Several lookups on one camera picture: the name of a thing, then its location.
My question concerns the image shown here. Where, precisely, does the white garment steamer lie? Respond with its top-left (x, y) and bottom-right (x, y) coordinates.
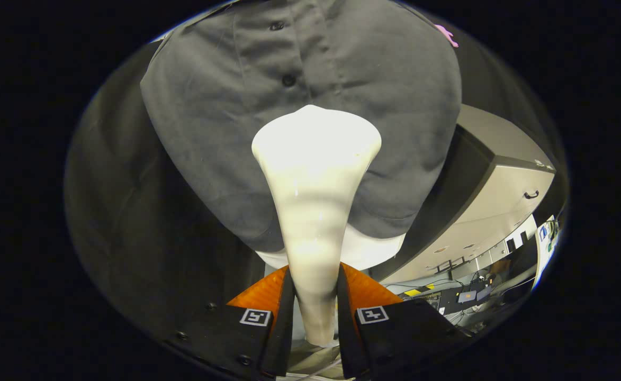
top-left (251, 104), bottom-right (382, 348)

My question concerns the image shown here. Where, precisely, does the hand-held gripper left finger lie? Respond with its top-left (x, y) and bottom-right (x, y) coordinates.
top-left (165, 265), bottom-right (296, 380)

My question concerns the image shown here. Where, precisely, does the grey cabinet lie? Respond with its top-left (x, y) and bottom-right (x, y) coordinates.
top-left (368, 104), bottom-right (556, 284)

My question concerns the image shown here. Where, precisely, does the white mannequin torso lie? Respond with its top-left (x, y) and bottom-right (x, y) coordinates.
top-left (255, 222), bottom-right (407, 271)

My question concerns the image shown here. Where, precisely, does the grey electronic box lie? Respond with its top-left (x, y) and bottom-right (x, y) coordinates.
top-left (457, 287), bottom-right (493, 304)

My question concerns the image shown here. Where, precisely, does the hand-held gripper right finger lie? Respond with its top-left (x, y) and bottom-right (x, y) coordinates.
top-left (337, 262), bottom-right (472, 380)

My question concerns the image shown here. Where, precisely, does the dark grey button shirt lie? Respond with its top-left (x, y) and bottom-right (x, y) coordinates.
top-left (140, 0), bottom-right (463, 253)

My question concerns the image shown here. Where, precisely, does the white cluttered side table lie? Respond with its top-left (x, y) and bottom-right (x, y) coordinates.
top-left (533, 214), bottom-right (561, 289)

